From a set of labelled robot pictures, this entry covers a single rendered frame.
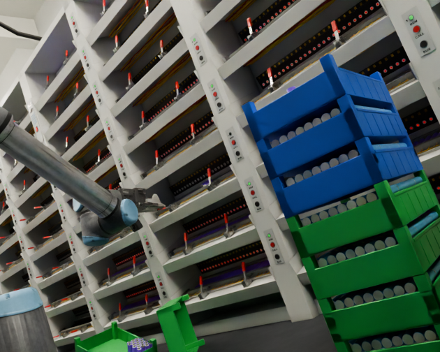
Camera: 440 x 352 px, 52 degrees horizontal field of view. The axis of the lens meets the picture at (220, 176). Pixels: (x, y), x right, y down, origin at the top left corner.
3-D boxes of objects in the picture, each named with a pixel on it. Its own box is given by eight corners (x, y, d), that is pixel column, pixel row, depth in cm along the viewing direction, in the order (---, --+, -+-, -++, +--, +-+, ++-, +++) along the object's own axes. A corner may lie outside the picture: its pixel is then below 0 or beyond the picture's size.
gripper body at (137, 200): (147, 188, 183) (121, 186, 175) (149, 208, 180) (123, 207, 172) (137, 194, 188) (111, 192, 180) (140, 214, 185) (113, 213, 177)
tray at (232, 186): (243, 188, 162) (229, 165, 162) (153, 232, 203) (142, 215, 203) (269, 167, 177) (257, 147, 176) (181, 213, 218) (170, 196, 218)
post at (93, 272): (111, 355, 242) (22, 67, 271) (103, 356, 248) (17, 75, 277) (141, 340, 256) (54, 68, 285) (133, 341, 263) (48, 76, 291)
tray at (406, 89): (427, 95, 115) (400, 49, 114) (261, 179, 156) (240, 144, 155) (443, 77, 129) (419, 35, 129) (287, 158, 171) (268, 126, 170)
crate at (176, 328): (175, 371, 144) (199, 362, 144) (155, 311, 148) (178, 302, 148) (186, 350, 174) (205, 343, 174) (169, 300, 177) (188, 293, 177)
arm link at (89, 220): (100, 236, 155) (95, 204, 160) (77, 248, 160) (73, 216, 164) (119, 239, 162) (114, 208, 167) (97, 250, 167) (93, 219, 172)
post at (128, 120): (187, 341, 194) (70, -6, 223) (174, 343, 201) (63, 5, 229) (218, 324, 209) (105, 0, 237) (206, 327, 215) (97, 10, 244)
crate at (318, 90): (346, 93, 76) (328, 52, 78) (255, 142, 88) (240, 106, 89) (394, 103, 101) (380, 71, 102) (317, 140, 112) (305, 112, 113)
